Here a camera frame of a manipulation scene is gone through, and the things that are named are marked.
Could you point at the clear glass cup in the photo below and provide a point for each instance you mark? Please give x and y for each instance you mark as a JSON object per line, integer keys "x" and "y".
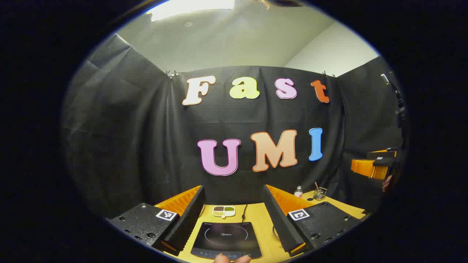
{"x": 321, "y": 195}

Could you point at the black induction cooktop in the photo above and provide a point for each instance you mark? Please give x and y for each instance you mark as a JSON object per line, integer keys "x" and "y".
{"x": 226, "y": 237}

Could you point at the clear plastic bottle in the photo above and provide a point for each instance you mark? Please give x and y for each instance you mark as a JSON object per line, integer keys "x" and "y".
{"x": 298, "y": 193}

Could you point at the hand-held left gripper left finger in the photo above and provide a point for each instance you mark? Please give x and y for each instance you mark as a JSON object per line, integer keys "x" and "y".
{"x": 186, "y": 226}

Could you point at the black spring clip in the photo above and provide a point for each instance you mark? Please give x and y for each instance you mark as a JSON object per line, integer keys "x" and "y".
{"x": 172, "y": 74}
{"x": 328, "y": 74}

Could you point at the ceiling light panel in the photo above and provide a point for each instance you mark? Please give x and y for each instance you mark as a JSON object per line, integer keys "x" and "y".
{"x": 190, "y": 7}

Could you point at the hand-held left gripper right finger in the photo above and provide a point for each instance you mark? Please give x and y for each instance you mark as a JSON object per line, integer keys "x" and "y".
{"x": 279, "y": 223}

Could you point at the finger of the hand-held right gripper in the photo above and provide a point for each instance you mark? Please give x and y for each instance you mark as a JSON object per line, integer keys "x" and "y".
{"x": 365, "y": 168}
{"x": 380, "y": 154}

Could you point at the white divided bean dish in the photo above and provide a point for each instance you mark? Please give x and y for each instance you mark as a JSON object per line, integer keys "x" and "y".
{"x": 223, "y": 210}

